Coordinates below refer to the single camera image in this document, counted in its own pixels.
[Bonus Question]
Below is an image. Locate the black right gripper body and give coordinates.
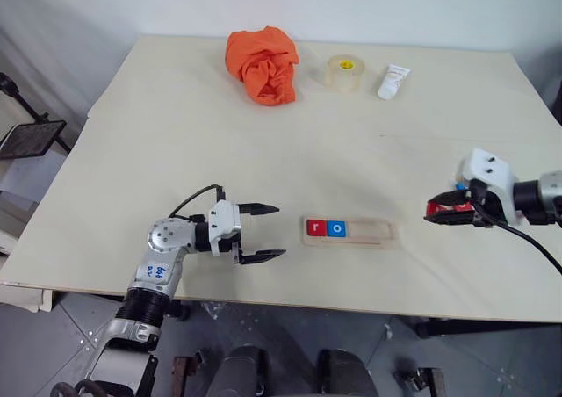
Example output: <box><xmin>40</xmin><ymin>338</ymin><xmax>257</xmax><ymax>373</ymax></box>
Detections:
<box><xmin>464</xmin><ymin>185</ymin><xmax>505</xmax><ymax>229</ymax></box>

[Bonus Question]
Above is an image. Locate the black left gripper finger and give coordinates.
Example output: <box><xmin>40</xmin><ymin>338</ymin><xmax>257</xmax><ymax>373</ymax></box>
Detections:
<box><xmin>236</xmin><ymin>249</ymin><xmax>288</xmax><ymax>267</ymax></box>
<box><xmin>239</xmin><ymin>202</ymin><xmax>281</xmax><ymax>217</ymax></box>

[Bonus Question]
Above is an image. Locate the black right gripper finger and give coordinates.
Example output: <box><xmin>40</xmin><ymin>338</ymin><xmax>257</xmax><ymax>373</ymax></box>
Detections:
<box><xmin>427</xmin><ymin>190</ymin><xmax>473</xmax><ymax>206</ymax></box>
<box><xmin>422</xmin><ymin>210</ymin><xmax>479</xmax><ymax>227</ymax></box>

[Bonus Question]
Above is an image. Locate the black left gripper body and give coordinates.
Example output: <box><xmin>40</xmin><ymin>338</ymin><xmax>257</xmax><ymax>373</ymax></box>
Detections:
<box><xmin>230</xmin><ymin>202</ymin><xmax>248</xmax><ymax>265</ymax></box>

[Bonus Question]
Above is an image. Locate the wooden letter tray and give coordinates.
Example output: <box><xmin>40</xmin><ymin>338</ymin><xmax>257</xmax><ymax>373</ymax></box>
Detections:
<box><xmin>300</xmin><ymin>215</ymin><xmax>400</xmax><ymax>251</ymax></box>

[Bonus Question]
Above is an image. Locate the crumpled clear plastic wrapper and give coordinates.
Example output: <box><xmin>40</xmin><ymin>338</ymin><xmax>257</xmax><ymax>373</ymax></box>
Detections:
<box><xmin>201</xmin><ymin>301</ymin><xmax>226</xmax><ymax>322</ymax></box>

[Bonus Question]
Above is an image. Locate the white cream tube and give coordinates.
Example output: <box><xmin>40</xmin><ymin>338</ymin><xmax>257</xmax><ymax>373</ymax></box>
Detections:
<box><xmin>377</xmin><ymin>63</ymin><xmax>413</xmax><ymax>102</ymax></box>

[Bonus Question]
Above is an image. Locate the crumpled orange cloth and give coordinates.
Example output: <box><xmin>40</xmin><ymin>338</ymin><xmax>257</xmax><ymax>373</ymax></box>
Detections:
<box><xmin>225</xmin><ymin>25</ymin><xmax>301</xmax><ymax>108</ymax></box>

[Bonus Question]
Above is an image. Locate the clear tape roll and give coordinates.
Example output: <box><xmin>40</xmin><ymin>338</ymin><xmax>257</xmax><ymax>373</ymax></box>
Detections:
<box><xmin>325</xmin><ymin>53</ymin><xmax>367</xmax><ymax>94</ymax></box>

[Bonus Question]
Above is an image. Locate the black tablet on stand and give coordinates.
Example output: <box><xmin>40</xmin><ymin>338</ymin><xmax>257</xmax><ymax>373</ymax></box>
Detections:
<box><xmin>0</xmin><ymin>119</ymin><xmax>68</xmax><ymax>162</ymax></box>

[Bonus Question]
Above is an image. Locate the black tripod stand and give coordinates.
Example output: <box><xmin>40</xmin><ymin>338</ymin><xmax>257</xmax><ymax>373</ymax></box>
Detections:
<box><xmin>0</xmin><ymin>72</ymin><xmax>72</xmax><ymax>155</ymax></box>

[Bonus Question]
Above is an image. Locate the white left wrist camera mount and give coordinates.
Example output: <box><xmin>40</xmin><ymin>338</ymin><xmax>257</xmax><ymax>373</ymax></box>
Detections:
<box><xmin>207</xmin><ymin>200</ymin><xmax>243</xmax><ymax>257</ymax></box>

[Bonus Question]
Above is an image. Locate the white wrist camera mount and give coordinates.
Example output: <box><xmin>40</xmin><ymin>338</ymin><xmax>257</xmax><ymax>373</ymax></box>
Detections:
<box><xmin>207</xmin><ymin>200</ymin><xmax>243</xmax><ymax>257</ymax></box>
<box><xmin>459</xmin><ymin>148</ymin><xmax>520</xmax><ymax>227</ymax></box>

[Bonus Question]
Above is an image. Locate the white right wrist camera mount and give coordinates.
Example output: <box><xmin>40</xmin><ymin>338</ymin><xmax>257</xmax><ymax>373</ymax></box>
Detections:
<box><xmin>459</xmin><ymin>148</ymin><xmax>520</xmax><ymax>227</ymax></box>

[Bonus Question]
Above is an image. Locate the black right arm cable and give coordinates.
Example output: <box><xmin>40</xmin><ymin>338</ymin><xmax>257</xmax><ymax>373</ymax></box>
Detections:
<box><xmin>472</xmin><ymin>190</ymin><xmax>562</xmax><ymax>276</ymax></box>

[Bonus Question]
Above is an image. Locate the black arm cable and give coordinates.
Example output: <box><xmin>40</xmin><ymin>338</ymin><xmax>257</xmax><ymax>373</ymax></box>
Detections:
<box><xmin>472</xmin><ymin>190</ymin><xmax>562</xmax><ymax>276</ymax></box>
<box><xmin>168</xmin><ymin>184</ymin><xmax>227</xmax><ymax>220</ymax></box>

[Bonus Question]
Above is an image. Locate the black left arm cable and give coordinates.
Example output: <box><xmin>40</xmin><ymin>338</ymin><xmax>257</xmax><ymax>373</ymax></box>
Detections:
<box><xmin>168</xmin><ymin>184</ymin><xmax>227</xmax><ymax>220</ymax></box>

